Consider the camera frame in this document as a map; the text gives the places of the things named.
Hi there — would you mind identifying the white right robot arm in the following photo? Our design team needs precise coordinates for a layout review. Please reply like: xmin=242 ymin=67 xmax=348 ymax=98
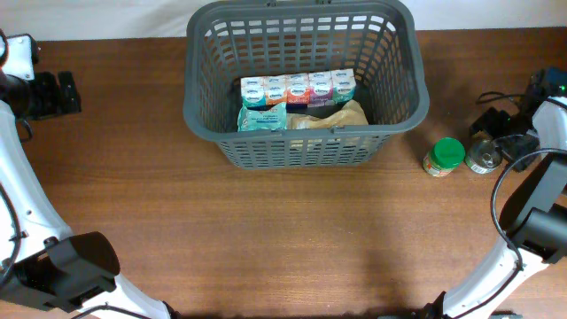
xmin=416 ymin=67 xmax=566 ymax=318

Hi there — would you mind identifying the grey plastic basket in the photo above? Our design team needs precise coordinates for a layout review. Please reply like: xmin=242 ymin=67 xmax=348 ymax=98
xmin=183 ymin=0 xmax=430 ymax=169

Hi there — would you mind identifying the tan paper pouch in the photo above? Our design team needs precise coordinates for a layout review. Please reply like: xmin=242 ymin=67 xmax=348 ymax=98
xmin=287 ymin=99 xmax=369 ymax=151

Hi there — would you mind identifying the multicolour tissue pack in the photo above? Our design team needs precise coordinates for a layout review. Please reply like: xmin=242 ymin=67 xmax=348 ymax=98
xmin=240 ymin=69 xmax=356 ymax=109

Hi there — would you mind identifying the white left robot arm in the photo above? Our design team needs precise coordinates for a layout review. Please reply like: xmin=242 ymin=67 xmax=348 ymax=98
xmin=1 ymin=34 xmax=180 ymax=318

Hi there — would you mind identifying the green lid jar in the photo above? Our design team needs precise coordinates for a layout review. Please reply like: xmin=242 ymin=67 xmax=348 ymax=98
xmin=423 ymin=137 xmax=466 ymax=177

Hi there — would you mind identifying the silver tin can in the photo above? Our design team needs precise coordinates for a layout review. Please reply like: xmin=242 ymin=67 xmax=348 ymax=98
xmin=464 ymin=139 xmax=502 ymax=175

